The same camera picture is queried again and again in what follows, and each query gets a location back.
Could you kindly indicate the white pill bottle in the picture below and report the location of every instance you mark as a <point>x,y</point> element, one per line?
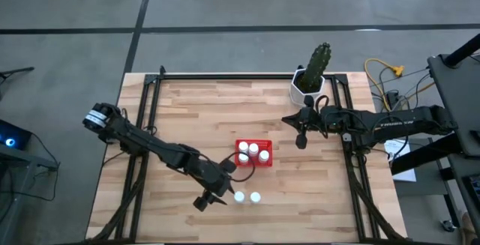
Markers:
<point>243,146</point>
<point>255,197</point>
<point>239,197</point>
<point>254,148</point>
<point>264,156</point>
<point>243,158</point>

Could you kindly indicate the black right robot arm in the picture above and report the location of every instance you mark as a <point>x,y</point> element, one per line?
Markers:
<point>393,123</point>

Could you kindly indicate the dark grey equipment cart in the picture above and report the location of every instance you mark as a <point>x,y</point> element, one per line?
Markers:
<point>457,99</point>

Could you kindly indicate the black power adapter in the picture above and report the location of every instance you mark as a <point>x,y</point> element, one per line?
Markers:
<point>392,97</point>

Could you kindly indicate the black aluminium table frame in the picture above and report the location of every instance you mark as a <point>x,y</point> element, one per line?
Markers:
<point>243,76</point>

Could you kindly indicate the red plastic mesh basket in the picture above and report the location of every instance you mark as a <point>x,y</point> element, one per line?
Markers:
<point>240,164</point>

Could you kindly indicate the black computer with blue light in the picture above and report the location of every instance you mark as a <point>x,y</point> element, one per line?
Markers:
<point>15,136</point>

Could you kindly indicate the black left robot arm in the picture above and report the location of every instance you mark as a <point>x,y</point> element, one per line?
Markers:
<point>150,144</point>

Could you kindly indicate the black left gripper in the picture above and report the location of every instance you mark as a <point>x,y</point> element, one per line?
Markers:
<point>213,179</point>

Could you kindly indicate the white faceted plant pot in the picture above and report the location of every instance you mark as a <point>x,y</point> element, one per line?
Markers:
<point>300,97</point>

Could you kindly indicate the white paper sheet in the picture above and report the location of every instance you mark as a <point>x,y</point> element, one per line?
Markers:
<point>405,174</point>

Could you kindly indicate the green cactus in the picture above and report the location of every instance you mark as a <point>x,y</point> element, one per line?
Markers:
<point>317,65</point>

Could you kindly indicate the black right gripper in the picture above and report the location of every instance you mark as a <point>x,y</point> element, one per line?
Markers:
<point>320,119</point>

